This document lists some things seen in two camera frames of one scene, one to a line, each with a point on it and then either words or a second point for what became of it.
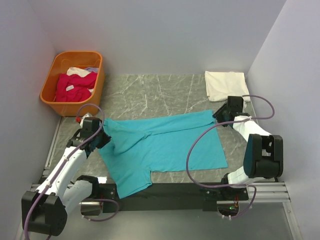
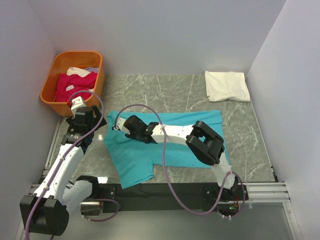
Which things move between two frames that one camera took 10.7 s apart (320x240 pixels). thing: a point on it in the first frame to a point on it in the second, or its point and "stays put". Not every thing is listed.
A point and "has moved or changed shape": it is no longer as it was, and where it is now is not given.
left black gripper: (106, 139) to (97, 119)
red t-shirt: (72, 88) stays put
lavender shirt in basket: (95, 69) stays put
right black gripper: (218, 114) to (131, 135)
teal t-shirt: (137, 146) has moved or changed shape
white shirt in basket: (81, 72) stays put
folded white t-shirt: (220, 85) stays put
